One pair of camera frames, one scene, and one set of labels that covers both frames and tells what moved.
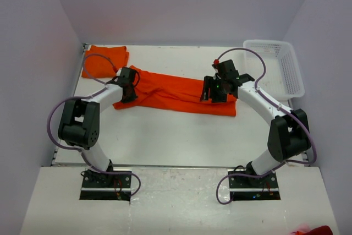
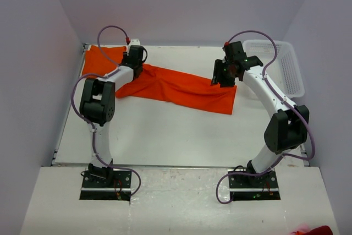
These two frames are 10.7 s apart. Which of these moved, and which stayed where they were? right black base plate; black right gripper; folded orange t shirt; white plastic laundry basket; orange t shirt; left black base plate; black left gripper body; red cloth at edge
Moved: black left gripper body; orange t shirt; black right gripper
Stayed: right black base plate; folded orange t shirt; red cloth at edge; left black base plate; white plastic laundry basket
